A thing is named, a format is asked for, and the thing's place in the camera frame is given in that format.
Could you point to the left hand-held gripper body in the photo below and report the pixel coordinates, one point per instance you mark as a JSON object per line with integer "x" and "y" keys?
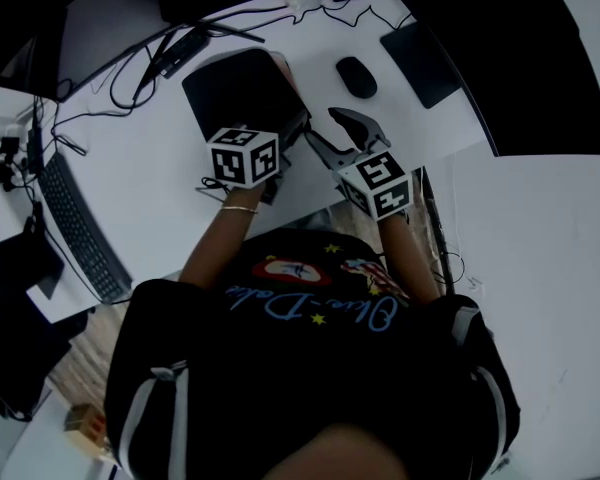
{"x": 240, "y": 158}

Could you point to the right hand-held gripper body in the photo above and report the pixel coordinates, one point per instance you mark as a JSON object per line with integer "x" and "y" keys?
{"x": 380, "y": 178}

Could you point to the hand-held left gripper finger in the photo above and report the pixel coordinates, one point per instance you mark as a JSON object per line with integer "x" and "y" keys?
{"x": 294, "y": 124}
{"x": 295, "y": 143}

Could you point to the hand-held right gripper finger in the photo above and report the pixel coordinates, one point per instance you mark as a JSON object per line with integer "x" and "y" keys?
{"x": 330, "y": 157}
{"x": 362, "y": 130}

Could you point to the pink desk mat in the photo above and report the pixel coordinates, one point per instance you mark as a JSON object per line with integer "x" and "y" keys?
{"x": 230, "y": 88}

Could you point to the person's right forearm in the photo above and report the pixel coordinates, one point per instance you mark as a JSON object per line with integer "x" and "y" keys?
{"x": 410, "y": 263}

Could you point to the person's left forearm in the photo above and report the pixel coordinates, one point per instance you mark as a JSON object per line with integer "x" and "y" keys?
{"x": 215, "y": 243}

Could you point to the black computer mouse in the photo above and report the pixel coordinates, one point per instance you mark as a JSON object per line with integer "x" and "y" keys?
{"x": 356, "y": 78}

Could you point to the black rectangular mat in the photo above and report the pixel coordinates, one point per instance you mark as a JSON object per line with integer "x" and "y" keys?
{"x": 420, "y": 63}

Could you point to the black dock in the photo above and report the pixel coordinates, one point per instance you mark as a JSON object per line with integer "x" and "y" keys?
{"x": 182, "y": 53}

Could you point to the black keyboard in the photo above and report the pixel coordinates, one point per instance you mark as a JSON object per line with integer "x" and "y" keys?
{"x": 80, "y": 228}

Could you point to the black curved monitor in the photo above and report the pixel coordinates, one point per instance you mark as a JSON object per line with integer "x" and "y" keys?
{"x": 530, "y": 68}

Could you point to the person's black printed shirt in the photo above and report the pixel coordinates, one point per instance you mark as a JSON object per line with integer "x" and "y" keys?
{"x": 305, "y": 368}

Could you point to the black power brick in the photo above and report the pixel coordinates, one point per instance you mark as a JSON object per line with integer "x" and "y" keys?
{"x": 34, "y": 148}

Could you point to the black plug adapter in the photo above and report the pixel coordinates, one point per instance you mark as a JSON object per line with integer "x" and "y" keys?
{"x": 9, "y": 144}

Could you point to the person's chin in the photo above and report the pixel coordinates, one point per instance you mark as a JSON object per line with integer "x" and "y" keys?
{"x": 335, "y": 455}

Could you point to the black flat monitor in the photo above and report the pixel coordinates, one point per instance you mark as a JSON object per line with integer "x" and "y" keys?
{"x": 15, "y": 343}

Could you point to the small cardboard box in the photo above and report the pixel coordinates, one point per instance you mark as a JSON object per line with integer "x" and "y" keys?
{"x": 85, "y": 423}

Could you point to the white wall socket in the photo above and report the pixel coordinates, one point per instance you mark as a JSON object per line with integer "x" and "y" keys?
{"x": 475, "y": 283}

